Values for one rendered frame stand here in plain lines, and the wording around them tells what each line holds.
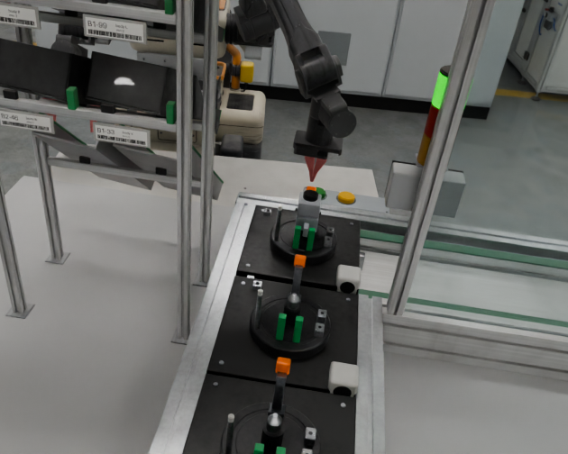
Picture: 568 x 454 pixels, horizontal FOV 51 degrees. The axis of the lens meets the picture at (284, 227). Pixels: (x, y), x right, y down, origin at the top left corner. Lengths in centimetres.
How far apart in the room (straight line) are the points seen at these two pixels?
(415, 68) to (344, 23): 59
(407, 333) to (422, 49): 329
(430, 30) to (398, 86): 43
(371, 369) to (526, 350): 33
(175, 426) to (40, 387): 30
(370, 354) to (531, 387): 35
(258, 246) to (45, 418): 50
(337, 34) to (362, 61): 26
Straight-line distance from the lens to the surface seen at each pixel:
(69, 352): 118
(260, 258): 119
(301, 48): 119
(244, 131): 217
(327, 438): 92
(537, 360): 125
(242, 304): 109
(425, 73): 436
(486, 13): 88
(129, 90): 97
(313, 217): 118
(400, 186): 101
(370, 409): 99
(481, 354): 122
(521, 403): 122
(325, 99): 116
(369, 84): 432
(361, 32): 419
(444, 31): 429
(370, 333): 110
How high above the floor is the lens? 171
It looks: 35 degrees down
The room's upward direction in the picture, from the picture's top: 7 degrees clockwise
